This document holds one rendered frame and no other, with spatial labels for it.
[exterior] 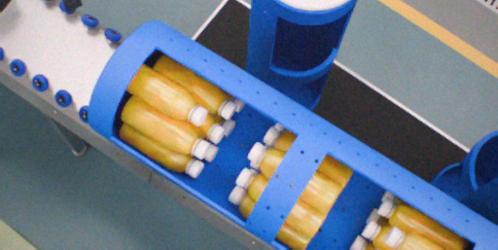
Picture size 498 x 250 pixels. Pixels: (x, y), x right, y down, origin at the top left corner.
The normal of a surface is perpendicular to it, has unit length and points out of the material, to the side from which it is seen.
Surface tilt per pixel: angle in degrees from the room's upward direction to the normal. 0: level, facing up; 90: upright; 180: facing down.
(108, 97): 38
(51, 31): 0
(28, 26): 0
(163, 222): 0
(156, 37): 28
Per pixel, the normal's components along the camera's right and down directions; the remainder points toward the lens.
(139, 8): 0.04, -0.33
